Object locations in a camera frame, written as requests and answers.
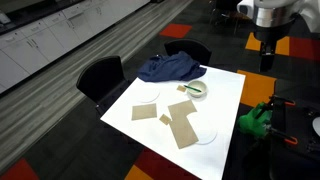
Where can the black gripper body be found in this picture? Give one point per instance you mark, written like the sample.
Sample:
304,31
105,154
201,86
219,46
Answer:
270,35

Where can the black clamp orange tips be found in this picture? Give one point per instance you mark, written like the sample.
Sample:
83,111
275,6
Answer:
289,103
290,140

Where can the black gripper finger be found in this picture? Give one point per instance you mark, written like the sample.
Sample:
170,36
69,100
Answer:
270,61
263,62

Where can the blue cloth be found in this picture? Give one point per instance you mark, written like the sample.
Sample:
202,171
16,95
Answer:
170,68

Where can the large tan cardboard piece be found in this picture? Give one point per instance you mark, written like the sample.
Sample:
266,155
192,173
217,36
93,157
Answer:
183,130

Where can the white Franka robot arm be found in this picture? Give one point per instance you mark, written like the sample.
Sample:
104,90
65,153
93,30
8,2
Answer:
273,13

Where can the white round disc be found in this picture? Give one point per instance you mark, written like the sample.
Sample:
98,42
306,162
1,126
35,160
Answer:
148,95
206,133

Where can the rectangular tan cardboard piece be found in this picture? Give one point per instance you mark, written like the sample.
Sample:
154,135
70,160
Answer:
144,111

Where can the white bowl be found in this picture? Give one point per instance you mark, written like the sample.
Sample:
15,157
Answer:
197,93

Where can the dark countertop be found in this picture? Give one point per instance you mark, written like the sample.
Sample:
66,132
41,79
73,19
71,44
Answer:
30,13

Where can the small tan cardboard square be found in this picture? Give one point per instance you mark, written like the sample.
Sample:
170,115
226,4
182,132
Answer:
181,88
165,119

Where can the white plate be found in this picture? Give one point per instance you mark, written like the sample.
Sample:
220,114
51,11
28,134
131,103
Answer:
317,126

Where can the black chair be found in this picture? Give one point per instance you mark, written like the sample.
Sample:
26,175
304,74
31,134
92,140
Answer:
188,50
100,78

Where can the white cabinet row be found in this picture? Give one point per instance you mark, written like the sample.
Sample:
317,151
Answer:
40,43

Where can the green pen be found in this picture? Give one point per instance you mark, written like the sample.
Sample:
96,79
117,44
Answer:
192,88

